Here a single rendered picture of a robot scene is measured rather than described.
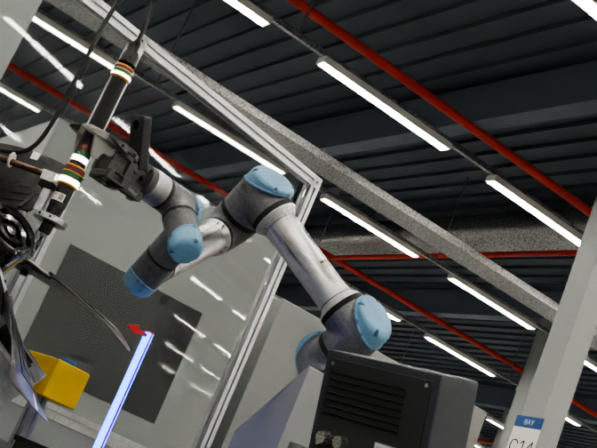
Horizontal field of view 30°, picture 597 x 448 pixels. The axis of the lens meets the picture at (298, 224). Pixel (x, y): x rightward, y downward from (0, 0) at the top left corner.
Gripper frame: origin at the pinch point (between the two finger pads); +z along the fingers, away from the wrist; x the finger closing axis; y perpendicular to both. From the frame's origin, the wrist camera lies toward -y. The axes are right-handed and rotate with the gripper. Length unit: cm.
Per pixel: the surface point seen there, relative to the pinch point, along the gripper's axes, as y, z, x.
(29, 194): 16.2, -1.0, 8.1
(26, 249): 29.2, 2.8, -7.1
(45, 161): 6.0, -6.0, 17.2
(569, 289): -221, -629, 283
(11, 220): 25.1, 6.5, -3.6
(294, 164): -55, -119, 71
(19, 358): 49, 3, -22
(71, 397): 48, -42, 21
